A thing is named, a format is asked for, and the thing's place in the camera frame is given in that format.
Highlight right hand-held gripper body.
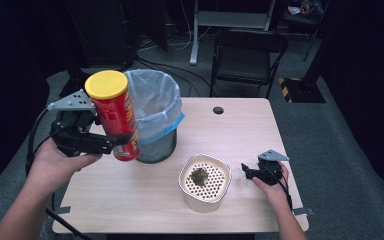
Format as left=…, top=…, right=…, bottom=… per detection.
left=257, top=149, right=290, bottom=187

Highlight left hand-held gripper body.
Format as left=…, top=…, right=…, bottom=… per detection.
left=47, top=89, right=114, bottom=158

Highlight red chip can yellow lid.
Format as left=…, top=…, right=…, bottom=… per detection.
left=84, top=69, right=142, bottom=162

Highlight black mesh trash bin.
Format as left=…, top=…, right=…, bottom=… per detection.
left=135, top=129, right=178, bottom=165

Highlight clear plastic bin liner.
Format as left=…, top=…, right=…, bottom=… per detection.
left=123, top=68, right=186, bottom=145

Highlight person's right hand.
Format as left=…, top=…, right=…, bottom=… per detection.
left=252, top=162, right=293, bottom=214

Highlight person's left hand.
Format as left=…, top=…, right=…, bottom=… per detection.
left=32, top=138, right=103, bottom=195

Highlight clump of dark tea leaves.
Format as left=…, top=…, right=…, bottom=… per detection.
left=190, top=167, right=210, bottom=187

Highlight white container with perforated insert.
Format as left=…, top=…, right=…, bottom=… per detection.
left=178, top=153, right=233, bottom=214

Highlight yellow black striped tape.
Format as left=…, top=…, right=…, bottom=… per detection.
left=278, top=77, right=303, bottom=104

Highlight black slanted rod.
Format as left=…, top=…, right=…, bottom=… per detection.
left=44, top=206, right=93, bottom=240

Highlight black cabinet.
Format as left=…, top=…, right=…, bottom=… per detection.
left=62, top=0, right=138, bottom=72

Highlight black folding chair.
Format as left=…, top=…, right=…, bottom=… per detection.
left=209, top=29, right=290, bottom=100

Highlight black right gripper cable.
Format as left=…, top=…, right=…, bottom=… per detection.
left=277, top=179, right=295, bottom=212

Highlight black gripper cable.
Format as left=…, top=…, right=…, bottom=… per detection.
left=277, top=179, right=295, bottom=212
left=25, top=108, right=60, bottom=177

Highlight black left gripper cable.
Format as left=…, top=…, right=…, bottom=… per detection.
left=25, top=108, right=60, bottom=177

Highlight black floor cable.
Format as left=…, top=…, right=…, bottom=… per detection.
left=135, top=55, right=215, bottom=98

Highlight white hanging cable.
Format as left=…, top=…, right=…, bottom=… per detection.
left=165, top=0, right=212, bottom=52

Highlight white metal desk frame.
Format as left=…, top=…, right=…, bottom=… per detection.
left=188, top=0, right=277, bottom=66

